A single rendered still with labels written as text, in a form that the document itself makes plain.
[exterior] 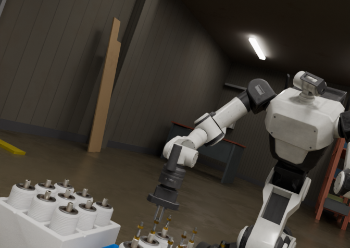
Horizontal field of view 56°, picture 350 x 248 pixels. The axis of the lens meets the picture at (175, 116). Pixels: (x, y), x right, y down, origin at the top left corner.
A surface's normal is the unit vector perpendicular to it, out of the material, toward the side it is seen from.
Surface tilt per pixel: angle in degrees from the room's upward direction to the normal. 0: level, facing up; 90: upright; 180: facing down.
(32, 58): 90
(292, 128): 128
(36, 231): 90
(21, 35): 90
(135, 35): 90
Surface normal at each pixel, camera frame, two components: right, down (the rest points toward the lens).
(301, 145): -0.65, 0.40
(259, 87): -0.18, -0.31
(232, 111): 0.00, -0.05
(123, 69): 0.84, 0.28
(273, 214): -0.27, -0.52
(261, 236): -0.15, -0.70
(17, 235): -0.37, -0.16
